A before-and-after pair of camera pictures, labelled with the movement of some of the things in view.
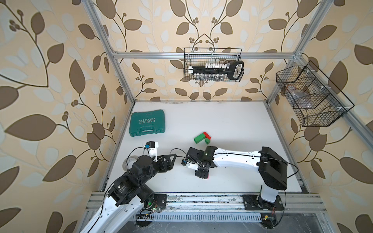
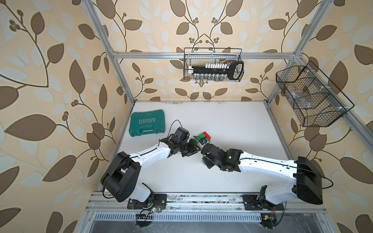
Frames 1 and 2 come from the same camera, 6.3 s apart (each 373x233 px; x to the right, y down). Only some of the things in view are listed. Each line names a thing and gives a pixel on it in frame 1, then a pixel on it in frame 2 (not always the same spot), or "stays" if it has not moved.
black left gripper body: x=160 y=167 -> x=188 y=148
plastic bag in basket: x=300 y=98 stays
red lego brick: x=206 y=135 stays
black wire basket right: x=316 y=100 stays
